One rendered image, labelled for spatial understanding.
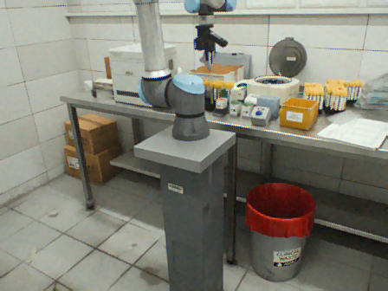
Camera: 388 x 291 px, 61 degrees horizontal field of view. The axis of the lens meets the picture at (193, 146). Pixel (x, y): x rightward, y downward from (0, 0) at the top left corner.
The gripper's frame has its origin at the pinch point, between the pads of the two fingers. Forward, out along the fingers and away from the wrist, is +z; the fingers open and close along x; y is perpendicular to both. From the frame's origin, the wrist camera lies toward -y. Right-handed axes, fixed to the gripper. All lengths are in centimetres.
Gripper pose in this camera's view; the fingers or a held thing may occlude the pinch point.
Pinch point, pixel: (210, 67)
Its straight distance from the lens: 170.4
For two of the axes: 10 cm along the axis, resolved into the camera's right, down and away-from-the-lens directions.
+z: 0.4, 9.0, 4.2
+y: -8.6, -1.8, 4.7
